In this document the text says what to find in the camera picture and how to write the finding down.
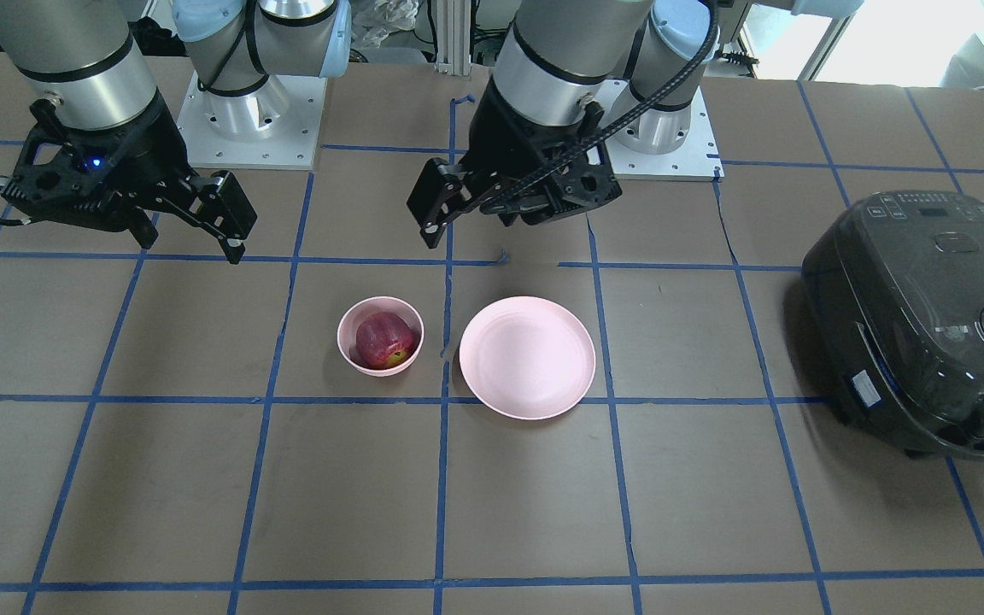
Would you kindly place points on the red apple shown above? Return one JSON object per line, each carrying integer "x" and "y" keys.
{"x": 384, "y": 340}

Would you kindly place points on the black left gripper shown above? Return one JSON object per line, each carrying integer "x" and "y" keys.
{"x": 499, "y": 137}

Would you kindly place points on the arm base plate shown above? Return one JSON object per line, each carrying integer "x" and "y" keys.
{"x": 274, "y": 128}
{"x": 663, "y": 145}

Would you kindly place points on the pink bowl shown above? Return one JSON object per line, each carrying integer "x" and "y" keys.
{"x": 346, "y": 330}

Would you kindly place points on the dark grey rice cooker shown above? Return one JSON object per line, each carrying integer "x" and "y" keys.
{"x": 896, "y": 288}

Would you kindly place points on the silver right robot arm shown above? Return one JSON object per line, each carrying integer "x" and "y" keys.
{"x": 84, "y": 56}

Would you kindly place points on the pink plate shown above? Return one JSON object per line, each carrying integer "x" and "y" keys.
{"x": 527, "y": 358}

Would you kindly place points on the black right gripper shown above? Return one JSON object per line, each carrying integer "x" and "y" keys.
{"x": 153, "y": 150}

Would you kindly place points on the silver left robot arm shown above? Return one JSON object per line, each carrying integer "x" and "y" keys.
{"x": 584, "y": 94}

